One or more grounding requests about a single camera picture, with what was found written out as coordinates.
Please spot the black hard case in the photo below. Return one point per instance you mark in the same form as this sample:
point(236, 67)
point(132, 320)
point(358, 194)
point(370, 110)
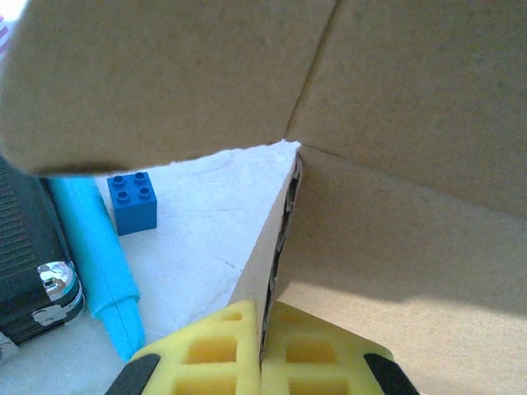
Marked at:
point(24, 247)

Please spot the brown cardboard box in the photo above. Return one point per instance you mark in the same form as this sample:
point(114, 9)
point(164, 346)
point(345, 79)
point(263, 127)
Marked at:
point(370, 144)

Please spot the light blue marker pen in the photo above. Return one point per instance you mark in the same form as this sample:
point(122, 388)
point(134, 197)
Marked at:
point(99, 255)

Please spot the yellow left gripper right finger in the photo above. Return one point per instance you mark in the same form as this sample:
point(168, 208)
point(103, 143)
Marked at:
point(321, 358)

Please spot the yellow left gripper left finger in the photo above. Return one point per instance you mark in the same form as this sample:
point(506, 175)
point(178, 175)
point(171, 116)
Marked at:
point(206, 354)

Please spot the blue toy brick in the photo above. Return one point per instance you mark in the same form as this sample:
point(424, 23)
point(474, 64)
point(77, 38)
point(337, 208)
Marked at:
point(133, 205)

